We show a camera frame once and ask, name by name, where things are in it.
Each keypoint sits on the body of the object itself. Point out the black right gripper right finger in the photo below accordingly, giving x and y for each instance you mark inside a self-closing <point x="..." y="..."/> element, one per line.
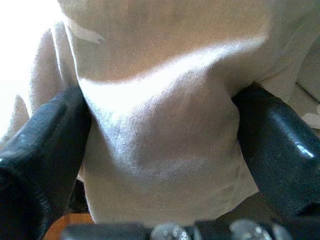
<point x="280" y="155"/>

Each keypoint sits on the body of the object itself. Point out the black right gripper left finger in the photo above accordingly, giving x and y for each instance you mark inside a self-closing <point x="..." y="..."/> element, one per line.
<point x="45" y="162"/>

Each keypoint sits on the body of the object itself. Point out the off-white fabric cloth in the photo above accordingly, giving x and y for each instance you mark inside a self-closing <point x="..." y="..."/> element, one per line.
<point x="160" y="125"/>

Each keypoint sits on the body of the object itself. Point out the grey floral bed sheet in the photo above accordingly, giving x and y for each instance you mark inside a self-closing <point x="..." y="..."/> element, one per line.
<point x="312" y="118"/>

